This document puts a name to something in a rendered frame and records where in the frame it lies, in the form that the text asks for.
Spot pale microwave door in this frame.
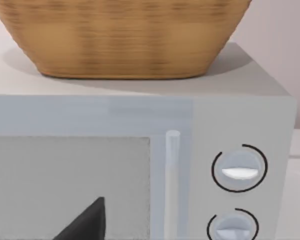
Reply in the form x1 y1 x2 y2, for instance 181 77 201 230
0 97 194 240

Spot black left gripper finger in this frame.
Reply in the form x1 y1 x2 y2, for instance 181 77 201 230
52 196 107 240

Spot woven wicker basket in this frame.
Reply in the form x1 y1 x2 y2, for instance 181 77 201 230
0 0 253 80

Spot pale grey microwave oven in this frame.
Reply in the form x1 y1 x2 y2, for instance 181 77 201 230
0 41 298 240

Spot pale microwave door handle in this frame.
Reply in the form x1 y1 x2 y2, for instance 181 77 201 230
165 130 181 240

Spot round microwave knob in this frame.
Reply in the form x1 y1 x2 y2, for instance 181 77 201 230
211 143 269 193
206 207 260 240

